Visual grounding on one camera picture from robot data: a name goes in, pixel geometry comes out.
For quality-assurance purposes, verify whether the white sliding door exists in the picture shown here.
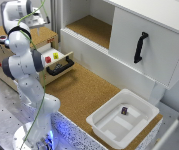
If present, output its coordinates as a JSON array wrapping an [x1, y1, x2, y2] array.
[[107, 6, 179, 91]]

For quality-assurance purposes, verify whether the wooden drawer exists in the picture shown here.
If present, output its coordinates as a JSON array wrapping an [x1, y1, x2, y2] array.
[[36, 43, 75, 87]]

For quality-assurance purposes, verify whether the black door handle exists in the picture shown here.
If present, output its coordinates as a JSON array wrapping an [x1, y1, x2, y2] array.
[[133, 31, 150, 65]]

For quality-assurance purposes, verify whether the black drawer handle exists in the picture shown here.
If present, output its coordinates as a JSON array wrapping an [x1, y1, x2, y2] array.
[[45, 55, 76, 77]]

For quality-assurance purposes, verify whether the purple block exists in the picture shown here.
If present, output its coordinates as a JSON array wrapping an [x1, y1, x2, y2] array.
[[121, 106, 129, 115]]

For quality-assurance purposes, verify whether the green cable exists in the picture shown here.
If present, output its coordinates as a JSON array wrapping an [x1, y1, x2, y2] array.
[[16, 0, 51, 150]]

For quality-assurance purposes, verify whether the red button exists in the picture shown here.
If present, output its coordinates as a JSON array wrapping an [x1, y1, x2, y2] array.
[[0, 34, 8, 43]]

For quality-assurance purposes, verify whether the white cabinet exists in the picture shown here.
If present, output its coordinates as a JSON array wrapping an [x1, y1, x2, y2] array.
[[60, 0, 179, 108]]

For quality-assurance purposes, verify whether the yellow block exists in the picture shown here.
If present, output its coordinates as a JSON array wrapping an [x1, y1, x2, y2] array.
[[52, 52, 60, 60]]

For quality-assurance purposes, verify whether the blue button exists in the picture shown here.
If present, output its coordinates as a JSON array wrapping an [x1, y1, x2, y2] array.
[[4, 39, 11, 47]]

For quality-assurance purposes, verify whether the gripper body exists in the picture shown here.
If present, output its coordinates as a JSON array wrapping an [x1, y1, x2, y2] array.
[[30, 6, 52, 29]]

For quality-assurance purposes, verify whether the white plastic box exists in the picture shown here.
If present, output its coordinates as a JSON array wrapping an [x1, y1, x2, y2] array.
[[85, 88, 161, 150]]

